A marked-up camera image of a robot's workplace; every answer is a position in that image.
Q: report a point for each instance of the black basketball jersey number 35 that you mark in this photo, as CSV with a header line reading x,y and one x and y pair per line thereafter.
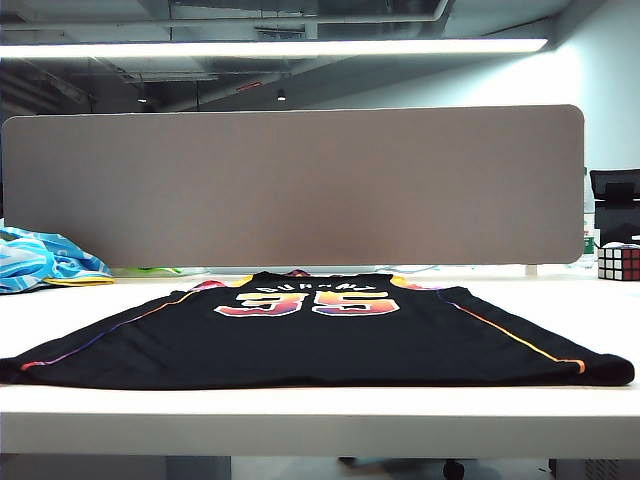
x,y
320,345

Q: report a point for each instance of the beige fabric desk divider panel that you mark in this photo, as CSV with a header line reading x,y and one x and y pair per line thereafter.
x,y
300,190

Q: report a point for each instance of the ceiling spot lamp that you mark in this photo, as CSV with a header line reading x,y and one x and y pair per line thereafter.
x,y
143,98
281,95

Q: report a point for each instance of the red ceiling sign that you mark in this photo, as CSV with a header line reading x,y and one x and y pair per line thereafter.
x,y
250,86

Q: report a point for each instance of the green flat item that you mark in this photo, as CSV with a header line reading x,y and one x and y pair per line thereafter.
x,y
145,271

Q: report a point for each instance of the long ceiling light strip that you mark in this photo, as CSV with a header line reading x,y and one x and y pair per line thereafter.
x,y
275,48

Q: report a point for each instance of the yellow flat cloth item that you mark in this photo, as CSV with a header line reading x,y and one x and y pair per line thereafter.
x,y
75,281

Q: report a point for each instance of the black chair base with wheel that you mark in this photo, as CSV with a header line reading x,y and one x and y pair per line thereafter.
x,y
452,469

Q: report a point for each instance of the green small box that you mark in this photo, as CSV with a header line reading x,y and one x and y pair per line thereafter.
x,y
590,245

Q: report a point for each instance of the blue white plastic bag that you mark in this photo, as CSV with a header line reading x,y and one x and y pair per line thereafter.
x,y
30,260

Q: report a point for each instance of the black office chair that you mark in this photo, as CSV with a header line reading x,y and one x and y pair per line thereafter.
x,y
617,220

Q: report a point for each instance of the rubik's cube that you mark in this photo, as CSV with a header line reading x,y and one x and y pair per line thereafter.
x,y
620,262

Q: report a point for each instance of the grey cabinet under table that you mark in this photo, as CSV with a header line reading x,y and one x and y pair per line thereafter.
x,y
595,471

